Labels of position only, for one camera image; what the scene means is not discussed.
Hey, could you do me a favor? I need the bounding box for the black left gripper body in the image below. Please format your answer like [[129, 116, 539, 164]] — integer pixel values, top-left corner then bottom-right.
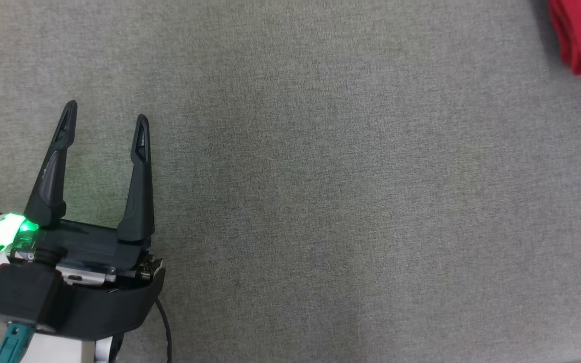
[[0, 208, 166, 340]]

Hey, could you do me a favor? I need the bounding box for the thin black cable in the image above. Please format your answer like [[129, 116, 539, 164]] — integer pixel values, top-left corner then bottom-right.
[[156, 297, 173, 363]]

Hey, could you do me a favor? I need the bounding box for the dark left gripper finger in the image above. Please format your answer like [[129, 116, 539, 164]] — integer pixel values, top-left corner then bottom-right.
[[23, 100, 78, 228], [116, 113, 156, 245]]

